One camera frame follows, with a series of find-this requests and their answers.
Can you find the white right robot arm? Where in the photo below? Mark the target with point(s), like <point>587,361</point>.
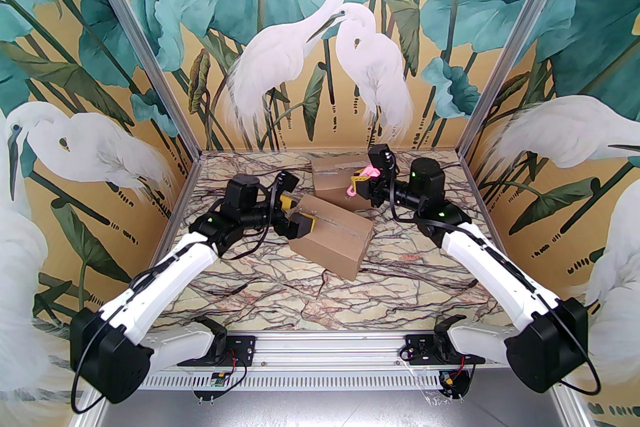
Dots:
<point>490,265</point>

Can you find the grey metal panel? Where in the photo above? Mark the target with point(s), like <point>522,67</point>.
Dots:
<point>325,410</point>

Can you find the perforated metal strip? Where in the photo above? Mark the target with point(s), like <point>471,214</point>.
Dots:
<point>325,380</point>

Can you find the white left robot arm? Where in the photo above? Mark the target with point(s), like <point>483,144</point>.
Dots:
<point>160,280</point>

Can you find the black bracket with yellow connector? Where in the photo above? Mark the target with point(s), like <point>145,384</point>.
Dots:
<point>452,382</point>

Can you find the aluminium frame post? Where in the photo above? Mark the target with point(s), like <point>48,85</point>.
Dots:
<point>508,49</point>
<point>145,49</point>

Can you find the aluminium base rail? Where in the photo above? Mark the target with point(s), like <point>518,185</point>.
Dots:
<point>325,347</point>

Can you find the small green circuit board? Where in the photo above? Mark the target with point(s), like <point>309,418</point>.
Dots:
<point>218,380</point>

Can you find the aluminium table side rail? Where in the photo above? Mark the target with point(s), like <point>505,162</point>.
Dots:
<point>480,199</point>
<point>184,192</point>

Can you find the pink utility knife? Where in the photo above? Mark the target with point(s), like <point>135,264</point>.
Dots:
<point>371,171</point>

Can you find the brown cardboard express box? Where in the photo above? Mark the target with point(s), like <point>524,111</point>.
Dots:
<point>335,245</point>
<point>332,187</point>

